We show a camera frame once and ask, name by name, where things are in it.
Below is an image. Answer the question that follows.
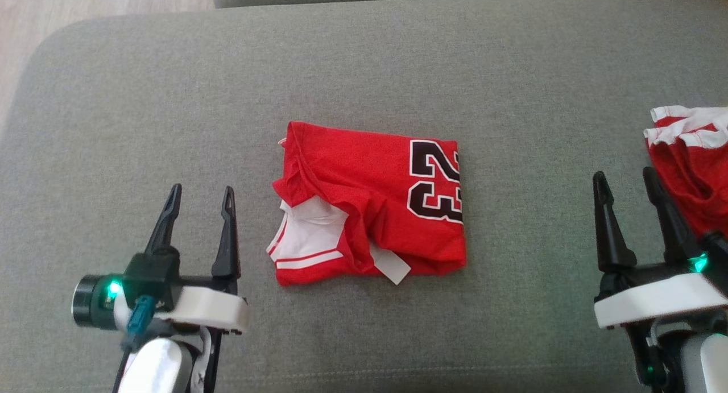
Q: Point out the left cable with blue connector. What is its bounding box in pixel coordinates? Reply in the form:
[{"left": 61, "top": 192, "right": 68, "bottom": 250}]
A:
[{"left": 113, "top": 294, "right": 158, "bottom": 393}]

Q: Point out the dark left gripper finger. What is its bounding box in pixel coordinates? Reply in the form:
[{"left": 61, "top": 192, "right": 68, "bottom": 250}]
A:
[
  {"left": 144, "top": 183, "right": 183, "bottom": 258},
  {"left": 211, "top": 185, "right": 241, "bottom": 295}
]

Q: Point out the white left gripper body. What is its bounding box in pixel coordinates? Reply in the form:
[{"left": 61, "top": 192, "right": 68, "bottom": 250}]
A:
[{"left": 152, "top": 274, "right": 251, "bottom": 393}]

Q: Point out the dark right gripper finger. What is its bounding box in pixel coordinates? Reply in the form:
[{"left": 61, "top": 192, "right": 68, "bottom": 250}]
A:
[
  {"left": 592, "top": 171, "right": 638, "bottom": 272},
  {"left": 642, "top": 166, "right": 705, "bottom": 264}
]

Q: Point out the grey fabric sofa seat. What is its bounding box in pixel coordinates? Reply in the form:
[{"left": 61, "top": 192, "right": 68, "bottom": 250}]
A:
[{"left": 0, "top": 0, "right": 728, "bottom": 393}]

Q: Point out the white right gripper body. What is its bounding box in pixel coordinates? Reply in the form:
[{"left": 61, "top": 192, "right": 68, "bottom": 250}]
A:
[{"left": 593, "top": 261, "right": 728, "bottom": 393}]

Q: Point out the red number 23 jersey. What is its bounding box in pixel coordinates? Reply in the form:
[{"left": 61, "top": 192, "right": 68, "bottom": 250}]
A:
[{"left": 266, "top": 121, "right": 468, "bottom": 287}]

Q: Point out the red garment with white trim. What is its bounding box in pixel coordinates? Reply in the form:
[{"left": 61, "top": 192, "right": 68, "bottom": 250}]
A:
[{"left": 643, "top": 105, "right": 728, "bottom": 241}]

